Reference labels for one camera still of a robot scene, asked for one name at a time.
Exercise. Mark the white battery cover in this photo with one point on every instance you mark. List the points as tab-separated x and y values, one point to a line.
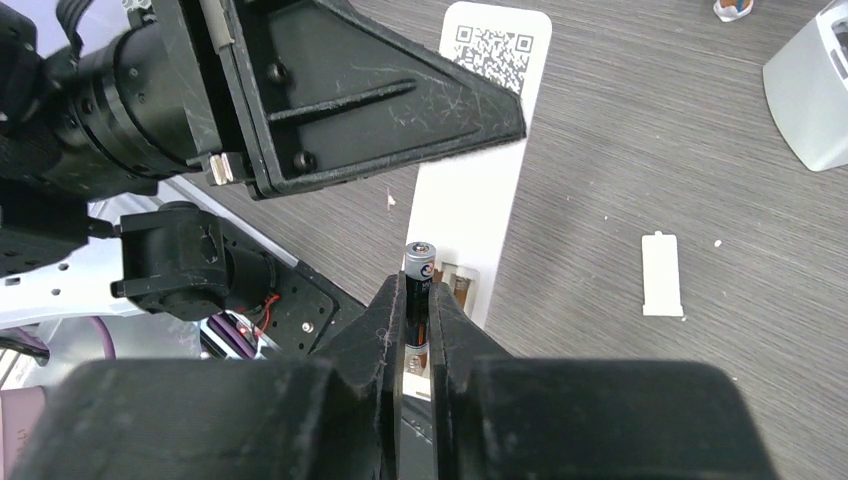
661	277

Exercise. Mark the black battery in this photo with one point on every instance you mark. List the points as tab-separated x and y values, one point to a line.
419	268

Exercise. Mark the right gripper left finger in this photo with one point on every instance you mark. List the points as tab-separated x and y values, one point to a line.
333	414

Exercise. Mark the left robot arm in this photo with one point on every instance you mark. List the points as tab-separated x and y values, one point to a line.
179	259

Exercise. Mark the pink object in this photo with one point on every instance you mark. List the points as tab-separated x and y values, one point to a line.
20	410

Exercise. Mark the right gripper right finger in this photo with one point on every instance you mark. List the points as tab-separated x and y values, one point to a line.
498	416

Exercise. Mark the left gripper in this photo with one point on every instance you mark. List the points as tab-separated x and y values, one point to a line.
150	105

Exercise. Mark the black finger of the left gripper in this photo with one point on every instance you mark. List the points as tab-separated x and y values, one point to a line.
324	95

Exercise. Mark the white long remote control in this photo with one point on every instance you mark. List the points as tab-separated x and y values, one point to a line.
462	205

